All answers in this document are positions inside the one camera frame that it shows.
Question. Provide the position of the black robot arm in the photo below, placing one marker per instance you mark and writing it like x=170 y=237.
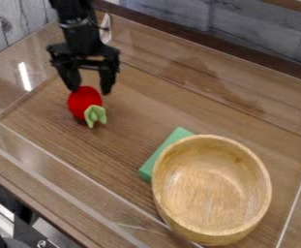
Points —
x=81 y=51

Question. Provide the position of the black metal mount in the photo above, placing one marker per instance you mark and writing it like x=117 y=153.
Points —
x=29 y=236

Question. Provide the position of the red felt fruit green leaves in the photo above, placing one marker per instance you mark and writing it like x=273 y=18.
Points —
x=85 y=106

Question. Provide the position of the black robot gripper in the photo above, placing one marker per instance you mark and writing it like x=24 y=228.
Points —
x=102 y=60

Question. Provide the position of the clear acrylic tray wall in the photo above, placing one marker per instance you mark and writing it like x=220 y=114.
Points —
x=74 y=173

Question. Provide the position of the round wooden bowl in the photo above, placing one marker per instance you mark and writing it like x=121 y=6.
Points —
x=210 y=189

